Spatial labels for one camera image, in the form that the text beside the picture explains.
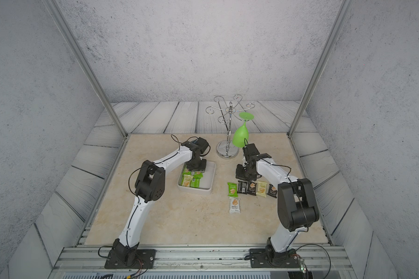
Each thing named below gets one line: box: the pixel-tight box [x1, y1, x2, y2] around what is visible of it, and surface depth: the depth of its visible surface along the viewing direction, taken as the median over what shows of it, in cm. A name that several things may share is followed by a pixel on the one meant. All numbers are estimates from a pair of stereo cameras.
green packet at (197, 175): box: [193, 171, 204, 181], surface depth 100 cm
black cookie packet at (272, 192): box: [266, 183, 278, 199], surface depth 94 cm
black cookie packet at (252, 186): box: [247, 180, 258, 196], surface depth 95 cm
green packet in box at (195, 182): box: [189, 177, 201, 188], surface depth 98 cm
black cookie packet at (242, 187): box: [237, 180, 249, 195], surface depth 96 cm
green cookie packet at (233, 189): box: [226, 182, 239, 198], surface depth 95 cm
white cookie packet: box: [229, 197, 241, 214], surface depth 89 cm
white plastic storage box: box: [176, 161, 216, 196], surface depth 95 cm
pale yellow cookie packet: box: [256, 181, 268, 198], surface depth 95 cm
